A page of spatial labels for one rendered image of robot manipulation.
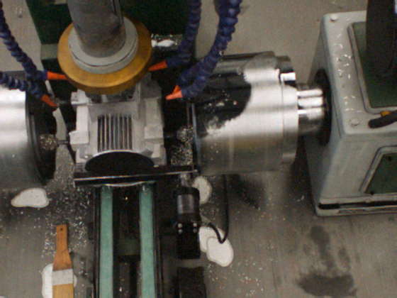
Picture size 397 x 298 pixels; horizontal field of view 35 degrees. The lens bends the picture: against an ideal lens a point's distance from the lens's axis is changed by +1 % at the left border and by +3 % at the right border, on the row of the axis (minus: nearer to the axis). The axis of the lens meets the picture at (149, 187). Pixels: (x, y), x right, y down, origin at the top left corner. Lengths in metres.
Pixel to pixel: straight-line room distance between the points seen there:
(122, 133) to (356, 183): 0.51
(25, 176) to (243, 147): 0.45
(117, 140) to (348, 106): 0.45
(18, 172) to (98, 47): 0.32
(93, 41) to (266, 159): 0.42
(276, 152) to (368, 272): 0.38
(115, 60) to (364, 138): 0.48
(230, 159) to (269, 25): 0.64
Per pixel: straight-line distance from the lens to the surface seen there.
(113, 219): 1.39
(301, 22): 1.84
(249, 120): 1.23
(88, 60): 1.17
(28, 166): 1.29
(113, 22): 1.12
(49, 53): 1.36
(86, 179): 1.31
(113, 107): 1.27
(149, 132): 1.30
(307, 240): 1.50
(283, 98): 1.25
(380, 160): 1.31
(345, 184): 1.40
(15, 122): 1.27
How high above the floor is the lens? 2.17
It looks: 63 degrees down
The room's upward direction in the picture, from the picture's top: 11 degrees counter-clockwise
